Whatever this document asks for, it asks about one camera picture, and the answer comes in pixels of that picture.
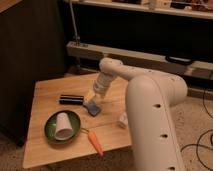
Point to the white paper cup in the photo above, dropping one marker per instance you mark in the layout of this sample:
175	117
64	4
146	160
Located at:
63	129

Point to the metal pole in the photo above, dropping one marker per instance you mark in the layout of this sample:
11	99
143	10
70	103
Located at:
76	36

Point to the dark cabinet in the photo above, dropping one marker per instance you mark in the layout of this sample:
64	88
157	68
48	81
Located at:
31	49

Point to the grey long case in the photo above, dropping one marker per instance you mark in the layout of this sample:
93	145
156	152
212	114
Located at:
95	52

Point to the upper wooden shelf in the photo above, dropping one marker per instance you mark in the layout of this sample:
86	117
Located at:
149	6

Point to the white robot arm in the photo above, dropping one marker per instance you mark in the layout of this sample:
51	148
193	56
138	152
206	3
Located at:
149	96

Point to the blue sponge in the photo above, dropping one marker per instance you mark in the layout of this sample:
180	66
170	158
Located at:
93	109

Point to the orange toy carrot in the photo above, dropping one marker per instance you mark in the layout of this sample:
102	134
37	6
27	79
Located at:
94	141

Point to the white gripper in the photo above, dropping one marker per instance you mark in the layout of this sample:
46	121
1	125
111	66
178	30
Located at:
100	86

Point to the green ceramic bowl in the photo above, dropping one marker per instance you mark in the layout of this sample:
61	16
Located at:
50	126

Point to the black cylindrical object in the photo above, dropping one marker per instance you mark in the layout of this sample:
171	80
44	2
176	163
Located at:
71	99

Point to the small white object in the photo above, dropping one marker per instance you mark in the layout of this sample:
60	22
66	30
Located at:
123	120

